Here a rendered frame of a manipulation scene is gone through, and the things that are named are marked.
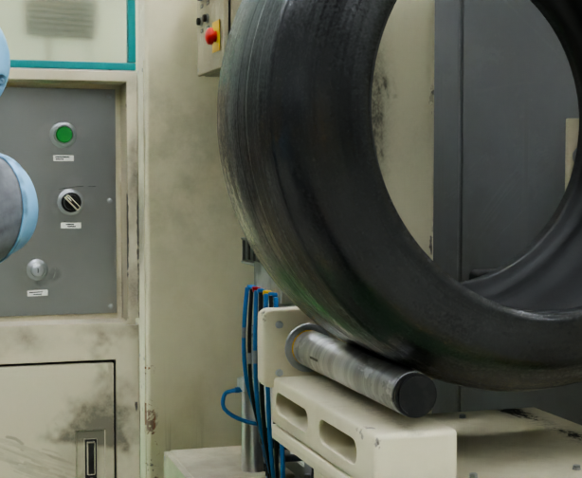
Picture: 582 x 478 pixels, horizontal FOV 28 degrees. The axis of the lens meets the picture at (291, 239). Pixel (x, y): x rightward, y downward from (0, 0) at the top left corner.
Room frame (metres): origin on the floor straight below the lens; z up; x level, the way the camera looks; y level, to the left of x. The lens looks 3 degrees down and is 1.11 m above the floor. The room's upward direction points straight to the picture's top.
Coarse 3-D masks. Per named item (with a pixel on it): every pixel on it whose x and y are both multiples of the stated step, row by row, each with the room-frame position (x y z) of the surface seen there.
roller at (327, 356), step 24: (312, 336) 1.43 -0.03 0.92; (312, 360) 1.39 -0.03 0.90; (336, 360) 1.31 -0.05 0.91; (360, 360) 1.26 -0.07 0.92; (384, 360) 1.23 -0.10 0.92; (360, 384) 1.23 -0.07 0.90; (384, 384) 1.17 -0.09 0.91; (408, 384) 1.14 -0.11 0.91; (432, 384) 1.16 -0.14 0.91; (408, 408) 1.14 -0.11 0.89
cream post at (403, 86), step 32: (416, 0) 1.55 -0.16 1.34; (384, 32) 1.53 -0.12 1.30; (416, 32) 1.55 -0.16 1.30; (384, 64) 1.53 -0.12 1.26; (416, 64) 1.55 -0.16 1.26; (384, 96) 1.53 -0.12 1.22; (416, 96) 1.55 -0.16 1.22; (384, 128) 1.53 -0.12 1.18; (416, 128) 1.55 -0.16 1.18; (384, 160) 1.53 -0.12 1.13; (416, 160) 1.55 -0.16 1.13; (416, 192) 1.55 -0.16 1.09; (416, 224) 1.55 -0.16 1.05
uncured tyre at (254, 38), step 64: (256, 0) 1.23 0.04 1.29; (320, 0) 1.11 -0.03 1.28; (384, 0) 1.11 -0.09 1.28; (576, 0) 1.48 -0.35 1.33; (256, 64) 1.16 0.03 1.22; (320, 64) 1.10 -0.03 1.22; (576, 64) 1.50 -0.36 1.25; (256, 128) 1.15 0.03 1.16; (320, 128) 1.10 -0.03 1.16; (256, 192) 1.19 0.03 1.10; (320, 192) 1.10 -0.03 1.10; (384, 192) 1.11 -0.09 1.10; (576, 192) 1.48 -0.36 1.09; (320, 256) 1.13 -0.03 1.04; (384, 256) 1.11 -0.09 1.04; (576, 256) 1.48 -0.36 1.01; (320, 320) 1.28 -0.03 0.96; (384, 320) 1.14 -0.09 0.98; (448, 320) 1.13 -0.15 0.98; (512, 320) 1.15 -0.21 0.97; (576, 320) 1.17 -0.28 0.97; (512, 384) 1.19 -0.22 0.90
